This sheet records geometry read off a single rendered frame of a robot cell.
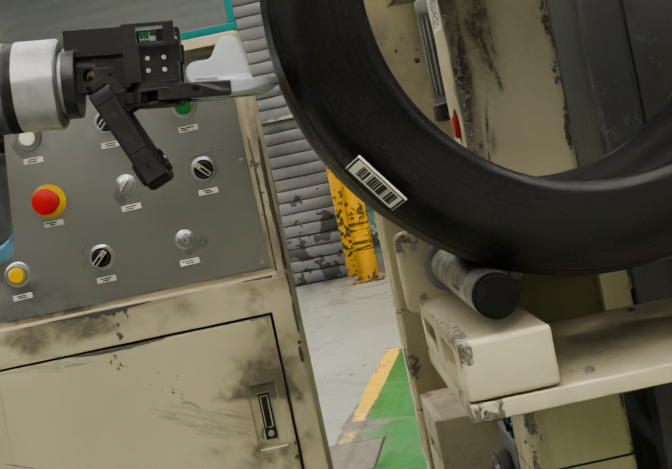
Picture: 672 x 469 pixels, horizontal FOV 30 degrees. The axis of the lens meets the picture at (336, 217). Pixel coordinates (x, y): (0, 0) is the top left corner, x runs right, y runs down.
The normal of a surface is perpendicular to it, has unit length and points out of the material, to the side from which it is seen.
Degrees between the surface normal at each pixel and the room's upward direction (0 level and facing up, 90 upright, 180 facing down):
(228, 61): 90
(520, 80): 90
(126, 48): 90
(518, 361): 90
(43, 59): 57
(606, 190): 101
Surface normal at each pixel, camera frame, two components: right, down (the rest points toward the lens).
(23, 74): 0.01, -0.14
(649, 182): 0.09, 0.22
